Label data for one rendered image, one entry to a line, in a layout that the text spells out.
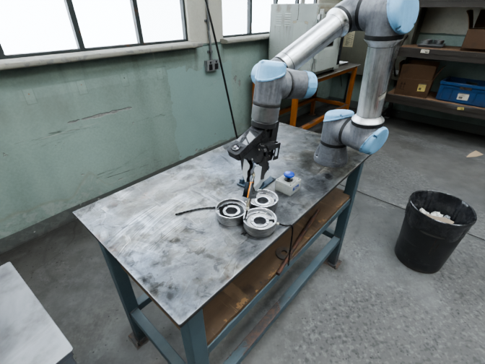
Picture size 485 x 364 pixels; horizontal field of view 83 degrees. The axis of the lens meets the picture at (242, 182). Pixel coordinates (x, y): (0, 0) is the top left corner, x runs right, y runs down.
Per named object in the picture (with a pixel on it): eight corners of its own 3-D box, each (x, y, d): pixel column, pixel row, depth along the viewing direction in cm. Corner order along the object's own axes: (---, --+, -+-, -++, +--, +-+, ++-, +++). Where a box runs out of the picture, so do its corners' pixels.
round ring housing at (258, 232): (242, 239, 83) (242, 228, 81) (243, 217, 92) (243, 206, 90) (277, 240, 83) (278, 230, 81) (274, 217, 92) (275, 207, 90)
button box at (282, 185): (290, 196, 102) (291, 185, 99) (274, 189, 106) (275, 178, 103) (302, 188, 107) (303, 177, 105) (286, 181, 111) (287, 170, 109)
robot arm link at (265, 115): (268, 110, 70) (245, 102, 75) (265, 127, 72) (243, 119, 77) (285, 107, 75) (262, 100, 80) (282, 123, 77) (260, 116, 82)
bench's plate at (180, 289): (180, 330, 62) (179, 325, 61) (73, 216, 96) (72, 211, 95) (374, 153, 137) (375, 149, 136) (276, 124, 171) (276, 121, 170)
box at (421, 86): (432, 100, 333) (444, 66, 313) (389, 93, 358) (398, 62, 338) (436, 92, 360) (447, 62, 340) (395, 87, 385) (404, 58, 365)
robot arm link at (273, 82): (296, 63, 69) (270, 62, 65) (288, 107, 74) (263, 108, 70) (276, 60, 75) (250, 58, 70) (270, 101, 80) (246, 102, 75)
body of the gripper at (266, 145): (278, 161, 83) (285, 122, 78) (260, 167, 78) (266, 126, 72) (259, 153, 88) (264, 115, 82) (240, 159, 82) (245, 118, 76)
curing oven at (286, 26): (315, 81, 273) (326, 3, 238) (267, 72, 307) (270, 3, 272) (343, 71, 312) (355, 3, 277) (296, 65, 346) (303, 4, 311)
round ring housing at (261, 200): (276, 198, 101) (277, 189, 99) (278, 217, 92) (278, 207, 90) (248, 197, 102) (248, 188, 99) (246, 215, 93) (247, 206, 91)
